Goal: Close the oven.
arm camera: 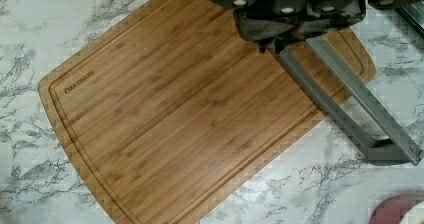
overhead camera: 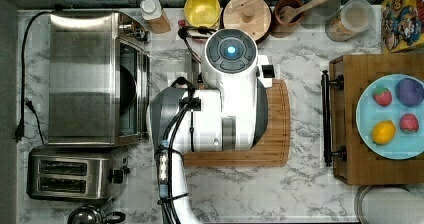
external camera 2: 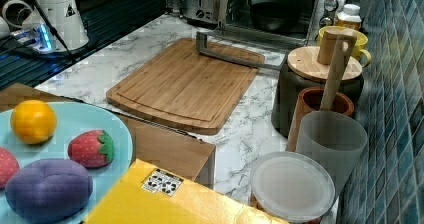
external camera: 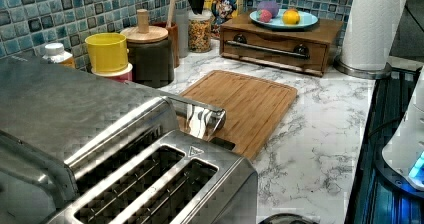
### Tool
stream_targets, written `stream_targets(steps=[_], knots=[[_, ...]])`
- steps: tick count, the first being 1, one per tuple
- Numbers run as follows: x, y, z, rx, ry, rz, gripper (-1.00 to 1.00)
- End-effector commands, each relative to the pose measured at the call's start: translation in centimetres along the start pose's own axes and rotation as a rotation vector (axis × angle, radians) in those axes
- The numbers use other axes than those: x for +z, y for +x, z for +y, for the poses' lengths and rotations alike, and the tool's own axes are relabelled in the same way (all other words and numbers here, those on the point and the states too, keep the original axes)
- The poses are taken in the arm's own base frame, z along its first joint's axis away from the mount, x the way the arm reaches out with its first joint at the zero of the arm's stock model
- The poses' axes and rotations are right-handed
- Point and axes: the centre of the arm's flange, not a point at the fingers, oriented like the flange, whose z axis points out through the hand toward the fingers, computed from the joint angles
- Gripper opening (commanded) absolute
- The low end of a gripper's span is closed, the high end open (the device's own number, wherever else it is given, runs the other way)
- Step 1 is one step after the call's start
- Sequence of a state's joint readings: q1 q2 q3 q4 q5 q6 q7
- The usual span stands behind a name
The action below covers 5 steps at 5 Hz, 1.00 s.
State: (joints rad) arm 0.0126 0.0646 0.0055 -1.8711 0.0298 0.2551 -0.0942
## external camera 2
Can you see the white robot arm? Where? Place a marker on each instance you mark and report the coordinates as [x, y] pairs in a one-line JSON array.
[[53, 26]]

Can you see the silver toaster oven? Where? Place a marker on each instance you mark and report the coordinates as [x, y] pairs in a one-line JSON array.
[[294, 22]]

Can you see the bamboo cutting board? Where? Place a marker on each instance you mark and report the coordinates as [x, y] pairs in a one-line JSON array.
[[183, 89]]

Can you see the wooden drawer box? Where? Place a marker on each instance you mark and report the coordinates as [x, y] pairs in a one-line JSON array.
[[164, 147]]

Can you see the brown wooden utensil cup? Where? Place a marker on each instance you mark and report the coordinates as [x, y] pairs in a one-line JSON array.
[[309, 100]]

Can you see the silver two-slot toaster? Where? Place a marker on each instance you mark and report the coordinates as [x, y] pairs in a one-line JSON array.
[[206, 11]]

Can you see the dark canister with wooden lid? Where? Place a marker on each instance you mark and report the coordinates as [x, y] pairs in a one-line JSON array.
[[303, 70]]

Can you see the cereal jar with clear lid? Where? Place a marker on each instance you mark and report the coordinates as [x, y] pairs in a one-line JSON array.
[[291, 186]]

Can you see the yellow cereal box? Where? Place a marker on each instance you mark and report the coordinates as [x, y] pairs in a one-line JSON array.
[[146, 194]]

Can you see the red toy strawberry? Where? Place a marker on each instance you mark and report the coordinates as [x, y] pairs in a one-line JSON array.
[[8, 166], [92, 149]]

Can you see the frosted white cup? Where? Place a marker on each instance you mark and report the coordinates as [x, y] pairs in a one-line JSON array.
[[333, 140]]

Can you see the yellow mug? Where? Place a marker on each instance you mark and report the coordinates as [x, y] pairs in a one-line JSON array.
[[360, 53]]

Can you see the white-capped amber bottle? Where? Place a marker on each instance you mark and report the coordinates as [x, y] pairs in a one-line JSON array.
[[349, 17]]

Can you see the toy orange fruit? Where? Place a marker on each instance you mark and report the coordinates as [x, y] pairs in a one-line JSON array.
[[33, 121]]

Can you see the purple plush toy fruit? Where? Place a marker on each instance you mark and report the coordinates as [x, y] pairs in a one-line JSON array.
[[49, 190]]

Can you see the wooden utensil handle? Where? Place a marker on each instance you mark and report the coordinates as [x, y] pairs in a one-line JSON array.
[[343, 47]]

